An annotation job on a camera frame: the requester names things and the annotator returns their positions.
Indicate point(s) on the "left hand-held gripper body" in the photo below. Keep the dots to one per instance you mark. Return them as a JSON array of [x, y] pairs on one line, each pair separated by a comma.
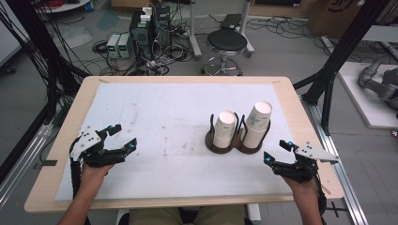
[[89, 146]]

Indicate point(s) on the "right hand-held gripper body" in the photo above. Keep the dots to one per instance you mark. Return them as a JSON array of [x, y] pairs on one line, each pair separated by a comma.
[[305, 170]]

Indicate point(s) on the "person's right hand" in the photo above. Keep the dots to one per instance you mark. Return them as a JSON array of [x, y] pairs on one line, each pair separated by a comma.
[[302, 189]]

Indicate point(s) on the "person's left hand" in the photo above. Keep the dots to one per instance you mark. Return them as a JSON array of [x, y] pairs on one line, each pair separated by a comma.
[[94, 175]]

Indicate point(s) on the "tall stack of paper cups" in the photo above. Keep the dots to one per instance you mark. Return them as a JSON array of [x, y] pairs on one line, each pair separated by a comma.
[[258, 128]]

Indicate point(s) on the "white table mat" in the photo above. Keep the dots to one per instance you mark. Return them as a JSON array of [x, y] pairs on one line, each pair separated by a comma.
[[162, 131]]

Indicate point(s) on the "black tape strip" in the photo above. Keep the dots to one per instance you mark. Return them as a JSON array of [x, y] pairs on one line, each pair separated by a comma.
[[48, 162]]

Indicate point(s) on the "short stack of paper cups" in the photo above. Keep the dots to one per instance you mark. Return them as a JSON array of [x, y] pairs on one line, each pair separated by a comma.
[[223, 131]]

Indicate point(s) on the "person's khaki pants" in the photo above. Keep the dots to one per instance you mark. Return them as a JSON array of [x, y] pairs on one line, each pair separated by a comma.
[[150, 217]]

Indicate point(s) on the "grey bench power supply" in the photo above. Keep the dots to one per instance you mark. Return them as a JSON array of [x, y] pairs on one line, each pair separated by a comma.
[[124, 46], [112, 46]]

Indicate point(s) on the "white platform board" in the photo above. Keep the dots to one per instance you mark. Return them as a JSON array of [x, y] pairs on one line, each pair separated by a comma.
[[366, 100]]

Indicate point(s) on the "black computer tower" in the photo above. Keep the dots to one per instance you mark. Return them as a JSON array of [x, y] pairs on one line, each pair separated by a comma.
[[142, 34]]

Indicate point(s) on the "white metal stand leg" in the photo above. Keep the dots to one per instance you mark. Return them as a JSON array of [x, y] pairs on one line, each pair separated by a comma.
[[194, 34], [247, 34]]

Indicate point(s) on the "black round stool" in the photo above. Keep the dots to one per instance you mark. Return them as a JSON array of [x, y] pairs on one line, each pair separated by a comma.
[[226, 40]]

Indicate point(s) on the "blue tape roll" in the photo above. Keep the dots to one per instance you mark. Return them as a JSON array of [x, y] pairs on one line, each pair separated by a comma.
[[89, 6]]

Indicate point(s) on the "white round table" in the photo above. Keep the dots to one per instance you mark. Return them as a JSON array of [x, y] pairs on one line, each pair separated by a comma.
[[62, 5]]

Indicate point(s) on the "black flat device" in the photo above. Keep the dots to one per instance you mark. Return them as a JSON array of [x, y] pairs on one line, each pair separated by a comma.
[[231, 21]]

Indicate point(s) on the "brown cardboard box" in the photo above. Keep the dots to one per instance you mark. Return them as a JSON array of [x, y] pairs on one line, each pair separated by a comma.
[[338, 17]]

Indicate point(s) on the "aluminium floor rail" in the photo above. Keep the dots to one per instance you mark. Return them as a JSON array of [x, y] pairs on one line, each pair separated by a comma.
[[22, 162], [339, 175]]

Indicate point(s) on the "black metal frame strut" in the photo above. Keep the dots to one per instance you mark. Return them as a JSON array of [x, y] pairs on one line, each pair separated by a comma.
[[342, 47]]

